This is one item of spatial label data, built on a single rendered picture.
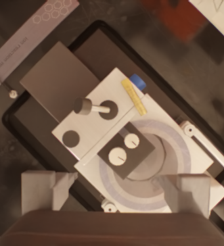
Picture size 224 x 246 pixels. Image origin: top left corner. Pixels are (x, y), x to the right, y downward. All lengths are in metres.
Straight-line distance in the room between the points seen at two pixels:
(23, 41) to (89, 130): 0.17
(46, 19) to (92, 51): 0.07
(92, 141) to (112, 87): 0.05
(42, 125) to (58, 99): 0.09
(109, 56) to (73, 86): 0.09
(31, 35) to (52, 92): 0.11
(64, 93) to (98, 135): 0.07
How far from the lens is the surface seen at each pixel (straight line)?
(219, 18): 0.76
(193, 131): 0.31
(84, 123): 0.29
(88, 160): 0.29
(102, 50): 0.41
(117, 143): 0.29
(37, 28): 0.42
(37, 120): 0.41
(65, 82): 0.33
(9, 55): 0.42
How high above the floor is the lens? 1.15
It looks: level
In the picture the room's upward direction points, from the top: 135 degrees clockwise
